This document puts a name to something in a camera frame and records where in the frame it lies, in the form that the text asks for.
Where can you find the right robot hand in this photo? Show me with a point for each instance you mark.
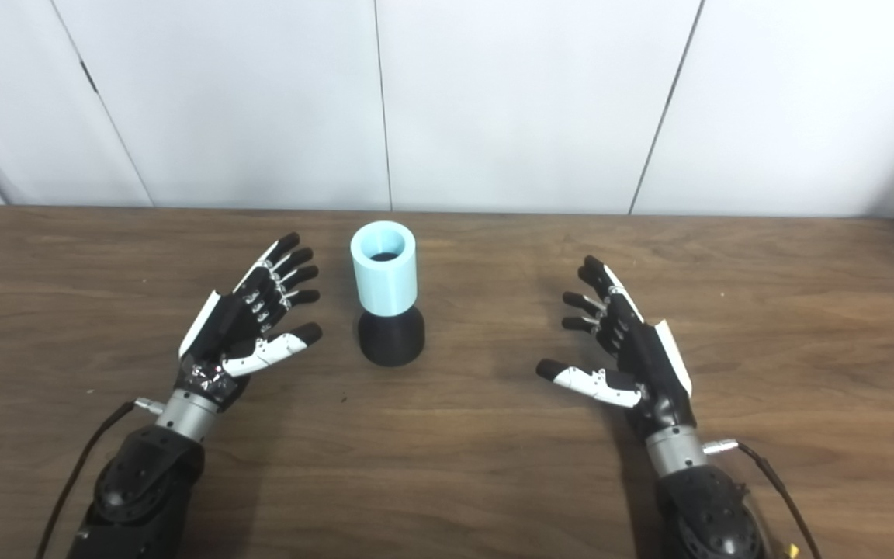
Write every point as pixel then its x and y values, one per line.
pixel 653 365

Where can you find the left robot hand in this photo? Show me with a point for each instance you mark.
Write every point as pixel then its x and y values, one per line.
pixel 230 330

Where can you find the black nozzle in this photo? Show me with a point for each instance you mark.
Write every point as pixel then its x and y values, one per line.
pixel 391 341

